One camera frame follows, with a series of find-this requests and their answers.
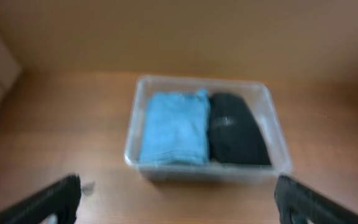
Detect black garment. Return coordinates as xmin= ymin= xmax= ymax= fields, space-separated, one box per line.
xmin=208 ymin=93 xmax=272 ymax=166

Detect clear plastic storage bin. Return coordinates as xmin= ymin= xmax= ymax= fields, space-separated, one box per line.
xmin=124 ymin=75 xmax=292 ymax=183

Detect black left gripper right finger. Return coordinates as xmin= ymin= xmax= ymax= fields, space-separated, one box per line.
xmin=274 ymin=175 xmax=358 ymax=224

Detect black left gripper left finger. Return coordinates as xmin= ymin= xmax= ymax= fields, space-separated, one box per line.
xmin=0 ymin=175 xmax=81 ymax=224

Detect blue denim jeans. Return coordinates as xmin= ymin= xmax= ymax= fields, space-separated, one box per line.
xmin=139 ymin=89 xmax=210 ymax=166

